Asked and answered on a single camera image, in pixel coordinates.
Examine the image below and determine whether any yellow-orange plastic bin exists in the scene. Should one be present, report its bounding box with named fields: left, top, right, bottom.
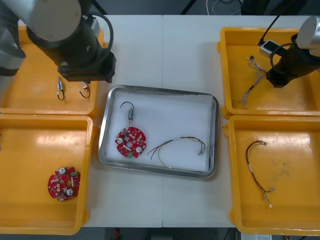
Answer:
left=224, top=114, right=320, bottom=236
left=0, top=24, right=109, bottom=119
left=0, top=113, right=97, bottom=236
left=216, top=26, right=320, bottom=119

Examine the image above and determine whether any steel tray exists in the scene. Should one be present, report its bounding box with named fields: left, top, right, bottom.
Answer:
left=98, top=85, right=220, bottom=179

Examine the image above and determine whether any round red circuit board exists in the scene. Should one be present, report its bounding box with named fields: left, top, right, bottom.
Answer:
left=115, top=126, right=147, bottom=159
left=47, top=166, right=82, bottom=202

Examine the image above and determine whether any multicolour wire harness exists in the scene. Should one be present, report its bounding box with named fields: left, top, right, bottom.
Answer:
left=147, top=136, right=207, bottom=169

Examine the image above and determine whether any blue-white twisted wire harness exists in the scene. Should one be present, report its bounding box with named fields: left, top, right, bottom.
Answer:
left=238, top=56, right=268, bottom=110

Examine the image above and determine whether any red-black wire harness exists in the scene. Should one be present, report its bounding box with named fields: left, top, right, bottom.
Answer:
left=245, top=140, right=277, bottom=209

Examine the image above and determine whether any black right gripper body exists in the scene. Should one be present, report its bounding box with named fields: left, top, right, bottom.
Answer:
left=265, top=57, right=297, bottom=89

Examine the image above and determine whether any white cable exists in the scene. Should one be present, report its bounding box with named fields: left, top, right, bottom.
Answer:
left=206, top=0, right=242, bottom=16

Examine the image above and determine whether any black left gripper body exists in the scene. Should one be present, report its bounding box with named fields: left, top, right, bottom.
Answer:
left=57, top=51, right=118, bottom=84

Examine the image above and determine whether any metal solenoid with black cable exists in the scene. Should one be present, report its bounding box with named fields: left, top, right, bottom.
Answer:
left=75, top=84, right=91, bottom=99
left=56, top=76, right=66, bottom=101
left=120, top=101, right=135, bottom=127

